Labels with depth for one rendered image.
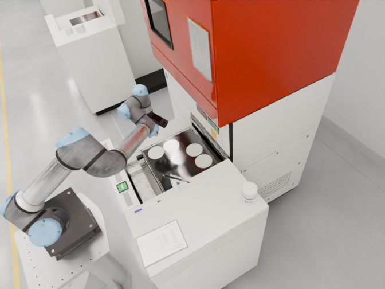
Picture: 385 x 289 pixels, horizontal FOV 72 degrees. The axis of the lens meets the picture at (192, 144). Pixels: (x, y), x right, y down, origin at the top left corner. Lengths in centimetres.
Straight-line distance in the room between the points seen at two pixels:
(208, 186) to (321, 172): 154
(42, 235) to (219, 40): 104
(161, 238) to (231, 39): 89
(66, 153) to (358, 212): 223
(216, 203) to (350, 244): 137
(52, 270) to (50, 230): 36
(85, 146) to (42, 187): 26
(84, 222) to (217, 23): 113
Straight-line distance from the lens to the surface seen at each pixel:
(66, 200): 152
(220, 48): 104
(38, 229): 131
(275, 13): 114
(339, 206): 258
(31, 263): 171
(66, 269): 159
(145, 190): 155
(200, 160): 157
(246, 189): 127
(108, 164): 106
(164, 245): 128
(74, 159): 107
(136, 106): 137
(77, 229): 154
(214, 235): 127
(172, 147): 167
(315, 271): 231
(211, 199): 135
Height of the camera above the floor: 214
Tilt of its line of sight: 49 degrees down
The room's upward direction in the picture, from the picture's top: 10 degrees counter-clockwise
